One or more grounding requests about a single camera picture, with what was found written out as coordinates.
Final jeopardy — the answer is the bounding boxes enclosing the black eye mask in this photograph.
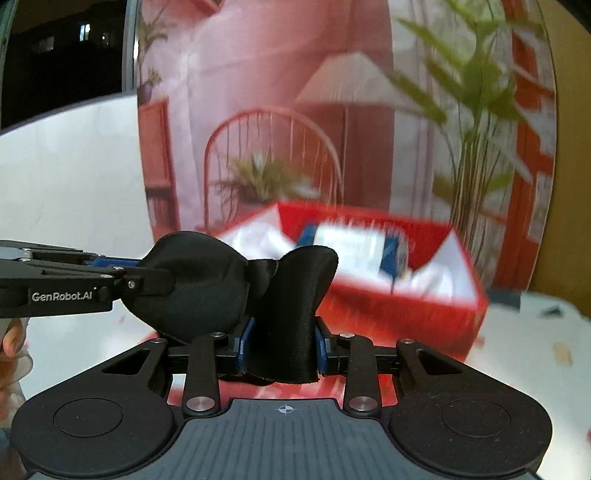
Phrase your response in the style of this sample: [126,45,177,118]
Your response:
[122,232,339,384]

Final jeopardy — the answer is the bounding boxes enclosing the blue white tissue pack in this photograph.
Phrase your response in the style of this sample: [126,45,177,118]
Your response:
[295,221,409,291]

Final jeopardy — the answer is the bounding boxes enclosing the living room backdrop poster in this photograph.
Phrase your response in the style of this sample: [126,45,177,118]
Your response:
[135,1,556,289]

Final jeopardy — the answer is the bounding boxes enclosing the person's hand at left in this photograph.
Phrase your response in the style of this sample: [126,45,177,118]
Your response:
[0,318,33,429]

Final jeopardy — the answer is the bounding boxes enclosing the white board at left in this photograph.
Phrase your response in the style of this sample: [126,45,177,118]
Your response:
[1,94,153,258]

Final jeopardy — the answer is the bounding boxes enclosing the red strawberry cardboard box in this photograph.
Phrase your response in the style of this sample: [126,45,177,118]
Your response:
[195,200,490,407]

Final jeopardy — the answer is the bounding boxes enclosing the white cartoon print tablecloth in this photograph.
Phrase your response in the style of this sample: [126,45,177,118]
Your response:
[21,290,590,479]

